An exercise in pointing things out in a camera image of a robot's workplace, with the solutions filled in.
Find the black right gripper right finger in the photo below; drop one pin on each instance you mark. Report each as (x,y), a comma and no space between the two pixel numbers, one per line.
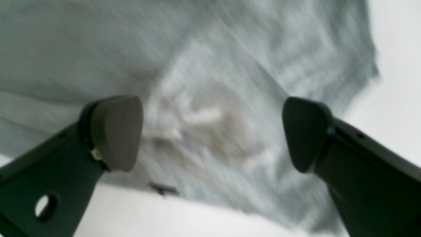
(376,192)

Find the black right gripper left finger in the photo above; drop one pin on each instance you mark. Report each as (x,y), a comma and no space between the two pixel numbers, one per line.
(45,192)

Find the grey t-shirt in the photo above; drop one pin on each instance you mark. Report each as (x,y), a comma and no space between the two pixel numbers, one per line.
(212,76)

